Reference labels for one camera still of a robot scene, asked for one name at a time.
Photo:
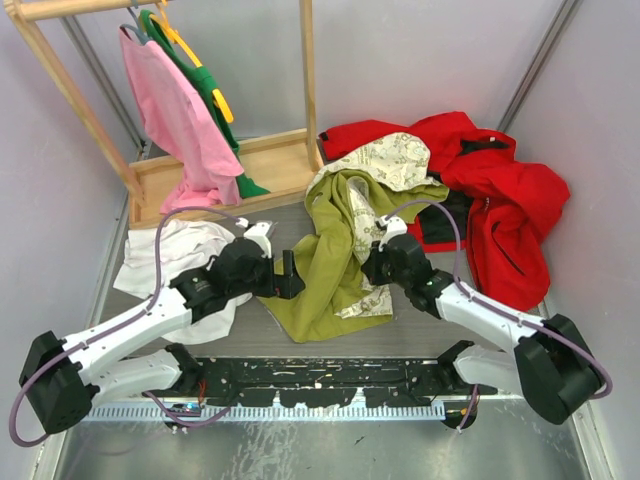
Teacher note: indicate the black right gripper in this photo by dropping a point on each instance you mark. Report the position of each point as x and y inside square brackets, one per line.
[371, 267]

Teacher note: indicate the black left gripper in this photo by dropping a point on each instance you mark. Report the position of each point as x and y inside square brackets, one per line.
[283, 285]

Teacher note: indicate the olive green jacket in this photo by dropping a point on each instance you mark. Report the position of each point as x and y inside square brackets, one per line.
[344, 200]

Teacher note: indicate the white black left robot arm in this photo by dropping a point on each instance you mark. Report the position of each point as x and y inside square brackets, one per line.
[64, 378]

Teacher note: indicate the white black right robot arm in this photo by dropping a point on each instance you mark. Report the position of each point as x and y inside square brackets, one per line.
[545, 361]

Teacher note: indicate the red jacket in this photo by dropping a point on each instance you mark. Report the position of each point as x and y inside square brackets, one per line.
[504, 208]

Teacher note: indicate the white cloth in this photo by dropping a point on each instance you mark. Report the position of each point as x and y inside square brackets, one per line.
[184, 245]

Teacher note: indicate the wooden clothes rack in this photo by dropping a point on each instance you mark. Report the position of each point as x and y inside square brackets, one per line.
[278, 168]

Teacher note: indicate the pink t-shirt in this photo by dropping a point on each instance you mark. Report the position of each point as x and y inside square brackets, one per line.
[176, 119]

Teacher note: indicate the yellow clothes hanger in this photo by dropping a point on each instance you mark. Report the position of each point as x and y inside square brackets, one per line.
[175, 38]

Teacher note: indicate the green t-shirt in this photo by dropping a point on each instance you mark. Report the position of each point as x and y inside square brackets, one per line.
[201, 79]

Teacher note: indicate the grey clothes hanger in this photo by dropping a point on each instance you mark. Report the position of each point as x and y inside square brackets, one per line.
[135, 27]

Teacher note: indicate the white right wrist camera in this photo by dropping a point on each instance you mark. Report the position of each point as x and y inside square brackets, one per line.
[392, 226]

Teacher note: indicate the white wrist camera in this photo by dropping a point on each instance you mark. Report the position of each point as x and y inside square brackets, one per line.
[260, 233]
[392, 226]

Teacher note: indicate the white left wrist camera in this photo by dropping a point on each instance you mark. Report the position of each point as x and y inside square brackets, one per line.
[260, 233]

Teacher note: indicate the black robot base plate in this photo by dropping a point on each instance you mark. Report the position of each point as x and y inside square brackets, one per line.
[318, 382]

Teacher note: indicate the slotted cable duct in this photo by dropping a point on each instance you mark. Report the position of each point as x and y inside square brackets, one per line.
[358, 411]

